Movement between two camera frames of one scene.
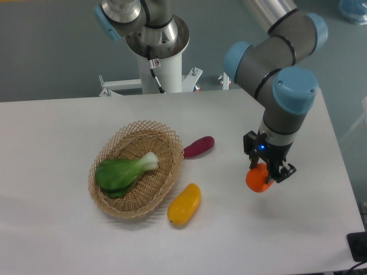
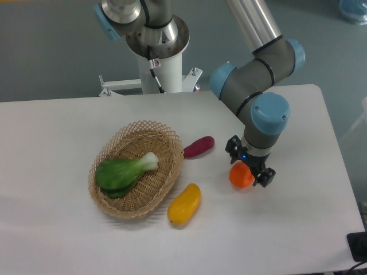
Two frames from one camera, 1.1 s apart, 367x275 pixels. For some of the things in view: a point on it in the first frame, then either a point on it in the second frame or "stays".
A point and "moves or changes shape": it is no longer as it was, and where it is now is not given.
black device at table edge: [358, 244] stays
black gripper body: [274, 154] -> [254, 162]
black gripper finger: [250, 147] -> [233, 146]
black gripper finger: [286, 170] -> [264, 177]
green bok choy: [114, 176] stays
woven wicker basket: [152, 185] stays
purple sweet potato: [198, 146] stays
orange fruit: [256, 178] moves or changes shape
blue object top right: [355, 10] stays
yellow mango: [184, 205] stays
